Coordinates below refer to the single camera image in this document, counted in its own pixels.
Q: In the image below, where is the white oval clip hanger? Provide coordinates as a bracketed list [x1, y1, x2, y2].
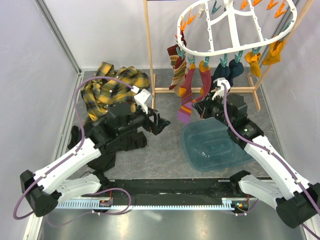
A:
[176, 0, 298, 57]

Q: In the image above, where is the white slotted cable duct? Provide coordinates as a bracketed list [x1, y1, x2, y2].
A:
[56, 198, 235, 211]

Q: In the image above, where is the teal plastic tub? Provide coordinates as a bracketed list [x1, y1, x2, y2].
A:
[181, 117, 254, 172]

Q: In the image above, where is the yellow plaid shirt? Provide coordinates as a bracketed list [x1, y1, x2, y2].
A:
[81, 62, 151, 122]

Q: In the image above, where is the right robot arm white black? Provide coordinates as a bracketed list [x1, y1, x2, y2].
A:
[193, 93, 320, 229]

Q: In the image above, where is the black garment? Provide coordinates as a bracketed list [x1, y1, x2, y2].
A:
[83, 122, 147, 173]

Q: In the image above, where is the maroon purple striped sock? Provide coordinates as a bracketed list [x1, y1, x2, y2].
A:
[193, 60, 212, 103]
[177, 63, 196, 124]

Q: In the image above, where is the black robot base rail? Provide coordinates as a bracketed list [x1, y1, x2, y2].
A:
[93, 178, 254, 205]

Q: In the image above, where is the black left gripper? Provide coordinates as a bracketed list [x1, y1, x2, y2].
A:
[118, 104, 171, 136]

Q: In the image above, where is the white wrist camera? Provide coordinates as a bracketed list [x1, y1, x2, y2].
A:
[212, 77, 231, 100]
[131, 86, 153, 113]

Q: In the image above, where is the wooden clothes rack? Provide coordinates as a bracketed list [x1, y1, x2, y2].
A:
[143, 0, 315, 112]

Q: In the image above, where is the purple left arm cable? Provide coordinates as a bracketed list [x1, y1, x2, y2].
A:
[12, 76, 137, 221]

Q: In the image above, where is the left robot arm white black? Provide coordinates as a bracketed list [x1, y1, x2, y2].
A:
[19, 102, 170, 217]

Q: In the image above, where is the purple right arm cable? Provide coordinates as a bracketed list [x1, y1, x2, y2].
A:
[222, 83, 320, 238]

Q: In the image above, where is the mustard yellow sock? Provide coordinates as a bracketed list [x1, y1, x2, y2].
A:
[262, 40, 286, 66]
[244, 52, 261, 78]

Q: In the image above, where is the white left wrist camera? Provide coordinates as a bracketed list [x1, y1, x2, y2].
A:
[131, 86, 153, 113]

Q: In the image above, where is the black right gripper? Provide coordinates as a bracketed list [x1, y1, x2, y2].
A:
[191, 91, 234, 128]

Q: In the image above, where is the maroon beige striped sock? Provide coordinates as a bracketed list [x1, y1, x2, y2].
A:
[169, 54, 187, 97]
[167, 31, 187, 68]

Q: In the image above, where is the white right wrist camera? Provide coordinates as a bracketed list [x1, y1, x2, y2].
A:
[212, 77, 231, 100]

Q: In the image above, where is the aluminium corner post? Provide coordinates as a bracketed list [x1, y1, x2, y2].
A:
[34, 0, 82, 75]

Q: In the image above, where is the navy blue sock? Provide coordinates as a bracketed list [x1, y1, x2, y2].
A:
[210, 63, 231, 90]
[227, 59, 244, 87]

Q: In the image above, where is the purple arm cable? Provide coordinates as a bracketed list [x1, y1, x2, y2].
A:
[222, 83, 320, 238]
[12, 76, 137, 221]

